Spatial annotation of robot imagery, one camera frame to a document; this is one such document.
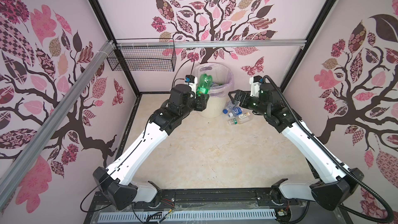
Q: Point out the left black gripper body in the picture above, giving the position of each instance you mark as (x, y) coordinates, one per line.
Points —
(199, 103)

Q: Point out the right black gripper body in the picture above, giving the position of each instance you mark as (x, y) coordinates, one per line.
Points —
(254, 105)

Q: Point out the clear bottle bird label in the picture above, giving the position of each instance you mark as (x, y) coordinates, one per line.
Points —
(240, 119)

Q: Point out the green bottle yellow cap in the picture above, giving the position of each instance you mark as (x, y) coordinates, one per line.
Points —
(205, 82)

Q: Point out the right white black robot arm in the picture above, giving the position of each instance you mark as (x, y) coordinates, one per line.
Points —
(333, 185)

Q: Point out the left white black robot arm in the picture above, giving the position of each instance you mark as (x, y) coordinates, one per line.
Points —
(115, 182)

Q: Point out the white ribbed waste bin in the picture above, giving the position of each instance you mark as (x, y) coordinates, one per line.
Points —
(215, 106)

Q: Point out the Pocari bottle near bin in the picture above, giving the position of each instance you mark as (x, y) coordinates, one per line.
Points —
(235, 111)

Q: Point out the pink plastic bin liner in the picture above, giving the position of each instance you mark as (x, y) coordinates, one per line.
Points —
(221, 75)

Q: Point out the crushed clear bottle blue cap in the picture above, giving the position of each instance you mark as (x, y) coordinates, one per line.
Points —
(229, 107)

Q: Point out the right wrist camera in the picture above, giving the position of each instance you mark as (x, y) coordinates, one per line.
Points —
(255, 83)

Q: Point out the black wire mesh basket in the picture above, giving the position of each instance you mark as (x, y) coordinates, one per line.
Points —
(144, 54)

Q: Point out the aluminium horizontal back rail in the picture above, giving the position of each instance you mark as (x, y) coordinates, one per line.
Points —
(214, 44)

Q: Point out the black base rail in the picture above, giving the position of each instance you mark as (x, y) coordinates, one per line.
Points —
(271, 197)

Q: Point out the white slotted cable duct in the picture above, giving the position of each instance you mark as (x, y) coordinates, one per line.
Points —
(158, 217)

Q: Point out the aluminium left side rail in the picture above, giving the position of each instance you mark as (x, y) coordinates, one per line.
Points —
(17, 171)

